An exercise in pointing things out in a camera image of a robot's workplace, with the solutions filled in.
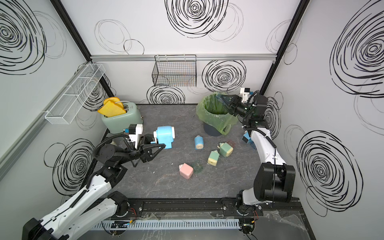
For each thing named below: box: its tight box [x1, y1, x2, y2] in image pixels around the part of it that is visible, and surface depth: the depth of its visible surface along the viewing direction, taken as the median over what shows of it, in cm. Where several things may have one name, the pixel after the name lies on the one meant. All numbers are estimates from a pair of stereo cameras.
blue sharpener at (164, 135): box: [150, 126, 176, 149], surface depth 57 cm
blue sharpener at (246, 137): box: [242, 130, 251, 143], surface depth 98 cm
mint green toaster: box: [101, 101, 144, 134], surface depth 98 cm
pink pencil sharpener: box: [178, 163, 194, 179], surface depth 82 cm
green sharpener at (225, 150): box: [217, 142, 234, 158], surface depth 90 cm
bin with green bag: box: [196, 91, 239, 137], surface depth 90 cm
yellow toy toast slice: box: [97, 97, 127, 118], surface depth 94 cm
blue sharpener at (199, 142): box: [194, 135, 204, 150], surface depth 92 cm
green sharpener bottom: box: [207, 149, 220, 166], surface depth 87 cm
